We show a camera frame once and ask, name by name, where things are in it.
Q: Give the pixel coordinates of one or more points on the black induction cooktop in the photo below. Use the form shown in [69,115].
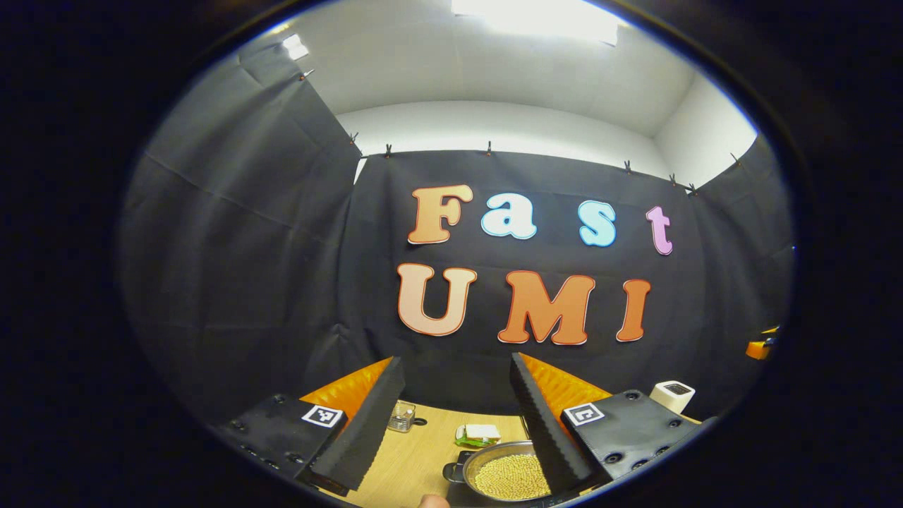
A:
[458,498]

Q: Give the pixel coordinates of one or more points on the ceiling light panel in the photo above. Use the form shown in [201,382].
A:
[536,17]

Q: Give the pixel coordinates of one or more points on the row of black cloth clips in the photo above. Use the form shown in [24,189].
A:
[488,149]

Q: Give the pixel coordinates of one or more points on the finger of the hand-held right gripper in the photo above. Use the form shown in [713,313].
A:
[760,347]

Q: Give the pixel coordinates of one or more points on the black backdrop cloth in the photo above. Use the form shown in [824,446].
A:
[247,282]

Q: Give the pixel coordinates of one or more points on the pile of yellow soybeans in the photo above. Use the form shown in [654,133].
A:
[511,478]

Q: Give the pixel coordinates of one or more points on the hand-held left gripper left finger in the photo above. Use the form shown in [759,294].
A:
[370,423]

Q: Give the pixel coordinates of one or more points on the sandwich on white plate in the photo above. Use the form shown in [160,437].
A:
[480,434]

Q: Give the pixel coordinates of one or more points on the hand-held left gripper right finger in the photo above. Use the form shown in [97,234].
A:
[540,423]

